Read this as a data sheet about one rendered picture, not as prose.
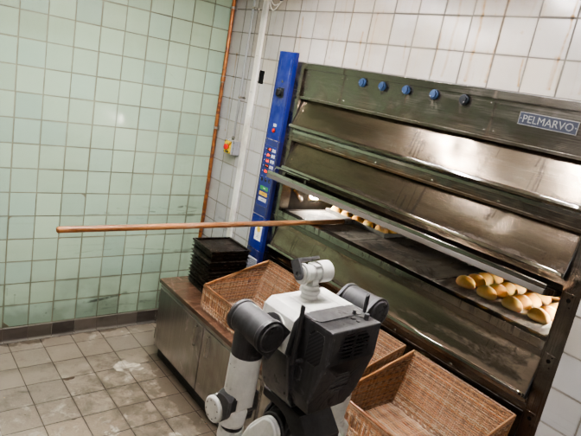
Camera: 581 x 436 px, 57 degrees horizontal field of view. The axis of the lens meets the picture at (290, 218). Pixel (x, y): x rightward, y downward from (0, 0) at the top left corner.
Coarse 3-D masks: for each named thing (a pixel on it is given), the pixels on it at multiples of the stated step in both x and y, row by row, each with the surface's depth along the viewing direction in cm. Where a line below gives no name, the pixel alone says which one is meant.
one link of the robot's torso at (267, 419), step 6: (258, 420) 170; (264, 420) 166; (270, 420) 164; (276, 420) 165; (252, 426) 170; (258, 426) 168; (264, 426) 166; (270, 426) 164; (276, 426) 163; (246, 432) 174; (252, 432) 170; (258, 432) 168; (264, 432) 166; (270, 432) 164; (276, 432) 163
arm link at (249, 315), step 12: (240, 312) 146; (252, 312) 144; (264, 312) 145; (240, 324) 144; (252, 324) 141; (240, 336) 144; (252, 336) 140; (240, 348) 145; (252, 348) 145; (252, 360) 146
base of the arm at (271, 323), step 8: (240, 304) 148; (232, 312) 147; (272, 320) 141; (232, 328) 149; (264, 328) 139; (272, 328) 140; (280, 328) 142; (256, 336) 138; (264, 336) 139; (272, 336) 141; (280, 336) 143; (256, 344) 139; (264, 344) 139; (272, 344) 142; (280, 344) 145; (264, 352) 142; (272, 352) 144
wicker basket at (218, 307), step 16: (240, 272) 335; (256, 272) 343; (272, 272) 342; (288, 272) 332; (208, 288) 316; (224, 288) 331; (240, 288) 339; (256, 288) 348; (272, 288) 339; (288, 288) 329; (208, 304) 318; (224, 304) 305; (256, 304) 341; (224, 320) 305
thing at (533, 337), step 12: (288, 216) 337; (300, 216) 337; (312, 228) 320; (324, 228) 319; (336, 240) 304; (348, 240) 303; (360, 252) 290; (372, 252) 290; (384, 264) 276; (396, 264) 276; (408, 276) 264; (420, 276) 264; (432, 288) 253; (444, 288) 253; (456, 300) 243; (468, 300) 242; (480, 312) 234; (492, 312) 233; (504, 324) 226; (516, 324) 224; (516, 336) 221; (528, 336) 217; (540, 336) 217; (540, 348) 214
